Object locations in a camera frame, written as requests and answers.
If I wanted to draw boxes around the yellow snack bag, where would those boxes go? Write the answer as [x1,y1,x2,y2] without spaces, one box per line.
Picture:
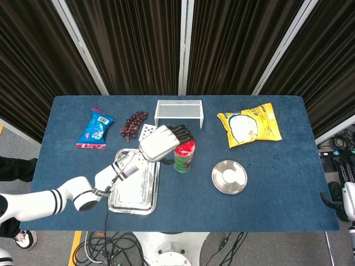
[216,103,283,150]

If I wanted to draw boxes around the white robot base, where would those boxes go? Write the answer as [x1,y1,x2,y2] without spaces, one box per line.
[132,232,210,266]

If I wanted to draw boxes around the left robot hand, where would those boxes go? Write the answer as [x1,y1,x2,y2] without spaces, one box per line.
[138,124,196,165]

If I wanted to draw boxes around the blue snack bag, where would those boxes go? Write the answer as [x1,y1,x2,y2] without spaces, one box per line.
[75,108,116,150]

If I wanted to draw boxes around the blue table cloth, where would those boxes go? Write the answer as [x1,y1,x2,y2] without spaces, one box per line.
[19,95,341,232]

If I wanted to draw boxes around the black and white sneaker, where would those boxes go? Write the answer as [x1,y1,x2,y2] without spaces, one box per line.
[13,229,38,250]

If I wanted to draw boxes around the rectangular steel tray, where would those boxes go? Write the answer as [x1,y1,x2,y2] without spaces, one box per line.
[107,148,161,216]

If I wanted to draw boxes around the green can red lid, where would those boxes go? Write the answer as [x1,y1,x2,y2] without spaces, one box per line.
[173,140,196,173]

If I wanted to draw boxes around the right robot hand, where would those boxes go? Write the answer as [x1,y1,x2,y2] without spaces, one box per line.
[320,181,355,222]

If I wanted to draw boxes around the black power strip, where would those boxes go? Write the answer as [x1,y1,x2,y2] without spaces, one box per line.
[318,149,355,159]

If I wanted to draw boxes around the white mesh desk shelf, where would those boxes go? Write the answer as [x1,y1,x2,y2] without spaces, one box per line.
[154,99,204,130]

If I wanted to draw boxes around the hearts playing card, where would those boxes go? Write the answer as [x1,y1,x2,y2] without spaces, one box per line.
[138,124,158,144]

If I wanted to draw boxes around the white partition post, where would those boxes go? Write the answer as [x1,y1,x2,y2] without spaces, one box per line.
[251,0,321,96]
[50,0,110,96]
[177,0,195,96]

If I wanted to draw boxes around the black floor cable bundle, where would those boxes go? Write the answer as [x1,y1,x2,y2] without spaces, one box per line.
[73,231,145,266]

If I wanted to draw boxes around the red grape bunch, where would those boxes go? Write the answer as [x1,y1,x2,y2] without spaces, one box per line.
[120,111,149,142]

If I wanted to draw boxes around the dark brown curtain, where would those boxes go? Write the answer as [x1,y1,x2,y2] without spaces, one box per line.
[186,0,306,96]
[259,0,355,139]
[65,0,184,96]
[0,0,102,144]

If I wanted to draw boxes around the round steel plate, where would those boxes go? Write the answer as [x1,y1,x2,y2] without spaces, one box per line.
[211,160,248,195]

